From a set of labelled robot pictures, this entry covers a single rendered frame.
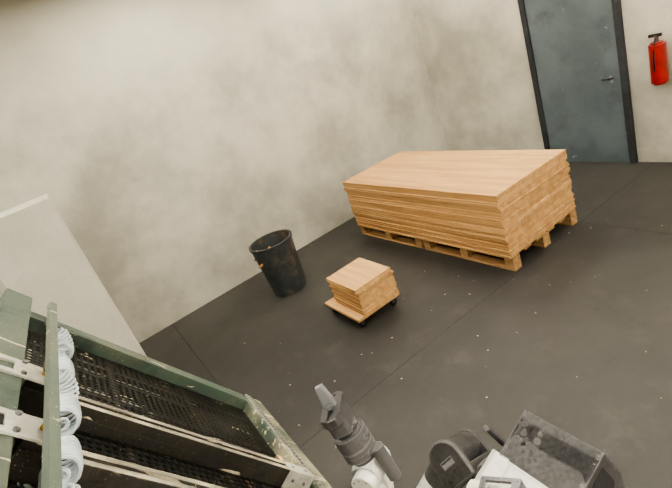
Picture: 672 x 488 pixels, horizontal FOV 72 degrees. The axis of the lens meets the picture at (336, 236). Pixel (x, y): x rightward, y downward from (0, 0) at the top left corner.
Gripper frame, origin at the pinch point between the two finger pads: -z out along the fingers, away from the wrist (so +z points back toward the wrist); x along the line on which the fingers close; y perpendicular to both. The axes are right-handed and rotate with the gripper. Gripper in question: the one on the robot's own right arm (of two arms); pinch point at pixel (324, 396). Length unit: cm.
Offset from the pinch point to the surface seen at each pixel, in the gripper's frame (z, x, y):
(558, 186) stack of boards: 88, -356, -165
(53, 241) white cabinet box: -107, -247, 225
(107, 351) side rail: -28, -75, 103
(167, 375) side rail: -2, -88, 96
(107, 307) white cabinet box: -38, -265, 233
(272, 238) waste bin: -2, -435, 126
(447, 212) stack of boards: 58, -361, -64
